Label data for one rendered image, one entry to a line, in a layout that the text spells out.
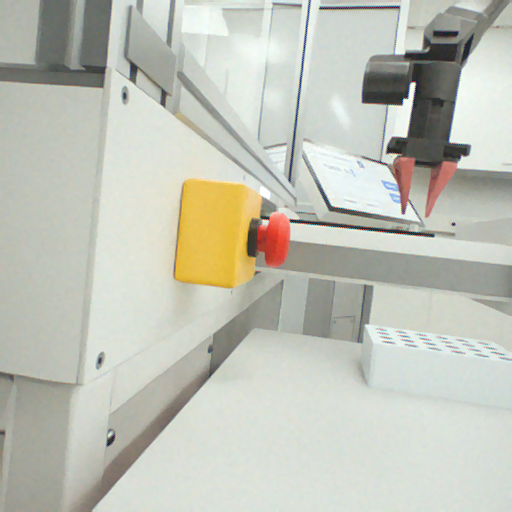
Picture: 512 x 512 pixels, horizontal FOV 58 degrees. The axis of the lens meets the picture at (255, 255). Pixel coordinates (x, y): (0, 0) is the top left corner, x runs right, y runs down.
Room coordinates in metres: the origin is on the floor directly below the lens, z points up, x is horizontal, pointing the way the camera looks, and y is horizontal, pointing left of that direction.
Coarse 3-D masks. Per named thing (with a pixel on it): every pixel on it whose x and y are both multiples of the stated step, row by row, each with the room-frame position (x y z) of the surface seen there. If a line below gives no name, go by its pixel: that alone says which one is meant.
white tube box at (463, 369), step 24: (384, 336) 0.42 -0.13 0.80; (408, 336) 0.43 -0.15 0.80; (432, 336) 0.44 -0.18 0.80; (384, 360) 0.38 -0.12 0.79; (408, 360) 0.37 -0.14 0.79; (432, 360) 0.37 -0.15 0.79; (456, 360) 0.37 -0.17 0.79; (480, 360) 0.37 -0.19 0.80; (504, 360) 0.37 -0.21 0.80; (384, 384) 0.38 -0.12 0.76; (408, 384) 0.37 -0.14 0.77; (432, 384) 0.37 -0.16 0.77; (456, 384) 0.37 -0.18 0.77; (480, 384) 0.37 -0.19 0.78; (504, 384) 0.36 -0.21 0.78; (504, 408) 0.36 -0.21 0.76
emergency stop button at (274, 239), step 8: (272, 216) 0.32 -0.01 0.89; (280, 216) 0.32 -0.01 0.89; (272, 224) 0.32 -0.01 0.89; (280, 224) 0.32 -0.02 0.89; (288, 224) 0.33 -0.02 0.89; (264, 232) 0.33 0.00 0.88; (272, 232) 0.32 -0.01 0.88; (280, 232) 0.32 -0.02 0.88; (288, 232) 0.33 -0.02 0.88; (256, 240) 0.33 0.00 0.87; (264, 240) 0.32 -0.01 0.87; (272, 240) 0.31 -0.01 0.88; (280, 240) 0.32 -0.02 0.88; (288, 240) 0.33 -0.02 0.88; (256, 248) 0.33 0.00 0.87; (264, 248) 0.32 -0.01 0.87; (272, 248) 0.32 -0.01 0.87; (280, 248) 0.32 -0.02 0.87; (288, 248) 0.33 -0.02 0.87; (272, 256) 0.32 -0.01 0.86; (280, 256) 0.32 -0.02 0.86; (272, 264) 0.32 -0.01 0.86; (280, 264) 0.33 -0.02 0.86
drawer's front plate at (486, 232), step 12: (468, 228) 0.69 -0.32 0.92; (480, 228) 0.64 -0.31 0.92; (492, 228) 0.59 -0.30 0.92; (504, 228) 0.55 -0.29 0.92; (456, 240) 0.75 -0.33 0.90; (468, 240) 0.69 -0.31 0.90; (480, 240) 0.63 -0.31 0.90; (492, 240) 0.58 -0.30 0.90; (504, 240) 0.54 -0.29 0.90; (480, 300) 0.60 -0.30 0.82; (492, 300) 0.56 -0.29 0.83; (504, 312) 0.51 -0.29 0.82
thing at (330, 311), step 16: (320, 288) 1.56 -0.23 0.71; (336, 288) 1.53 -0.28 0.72; (352, 288) 1.58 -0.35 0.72; (320, 304) 1.55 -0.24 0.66; (336, 304) 1.54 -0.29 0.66; (352, 304) 1.59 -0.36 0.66; (304, 320) 1.60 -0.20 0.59; (320, 320) 1.54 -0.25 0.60; (336, 320) 1.54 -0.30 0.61; (352, 320) 1.60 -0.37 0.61; (320, 336) 1.54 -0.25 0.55; (336, 336) 1.55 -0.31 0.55; (352, 336) 1.61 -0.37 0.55
